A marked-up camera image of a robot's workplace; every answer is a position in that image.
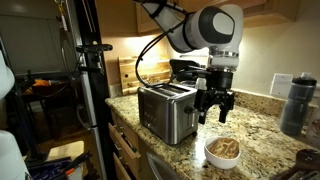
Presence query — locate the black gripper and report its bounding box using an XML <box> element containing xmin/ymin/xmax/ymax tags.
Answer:
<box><xmin>194</xmin><ymin>70</ymin><xmax>234</xmax><ymax>125</ymax></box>

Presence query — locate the white ceramic bowl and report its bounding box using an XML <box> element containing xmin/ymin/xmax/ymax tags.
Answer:
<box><xmin>204</xmin><ymin>136</ymin><xmax>241</xmax><ymax>169</ymax></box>

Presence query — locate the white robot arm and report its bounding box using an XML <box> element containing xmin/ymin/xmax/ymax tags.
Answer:
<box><xmin>133</xmin><ymin>0</ymin><xmax>243</xmax><ymax>124</ymax></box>

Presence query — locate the stainless steel two-slot toaster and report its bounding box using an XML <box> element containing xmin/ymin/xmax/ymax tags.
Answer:
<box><xmin>138</xmin><ymin>84</ymin><xmax>199</xmax><ymax>145</ymax></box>

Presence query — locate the clear bottle with metal cap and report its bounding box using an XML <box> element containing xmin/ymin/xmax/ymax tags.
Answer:
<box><xmin>195</xmin><ymin>77</ymin><xmax>207</xmax><ymax>90</ymax></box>

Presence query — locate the black coffee maker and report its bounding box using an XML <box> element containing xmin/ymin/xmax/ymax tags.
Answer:
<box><xmin>169</xmin><ymin>59</ymin><xmax>201</xmax><ymax>82</ymax></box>

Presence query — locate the grey squeeze water bottle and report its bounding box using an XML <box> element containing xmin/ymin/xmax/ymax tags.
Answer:
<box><xmin>279</xmin><ymin>72</ymin><xmax>317</xmax><ymax>136</ymax></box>

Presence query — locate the wooden cutting board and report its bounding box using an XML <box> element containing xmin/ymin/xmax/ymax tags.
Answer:
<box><xmin>118</xmin><ymin>56</ymin><xmax>170</xmax><ymax>95</ymax></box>

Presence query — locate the white printed water bottle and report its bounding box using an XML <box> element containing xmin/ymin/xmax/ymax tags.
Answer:
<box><xmin>306</xmin><ymin>99</ymin><xmax>320</xmax><ymax>148</ymax></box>

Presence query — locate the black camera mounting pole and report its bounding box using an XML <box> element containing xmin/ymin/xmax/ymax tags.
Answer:
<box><xmin>74</xmin><ymin>0</ymin><xmax>117</xmax><ymax>180</ymax></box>

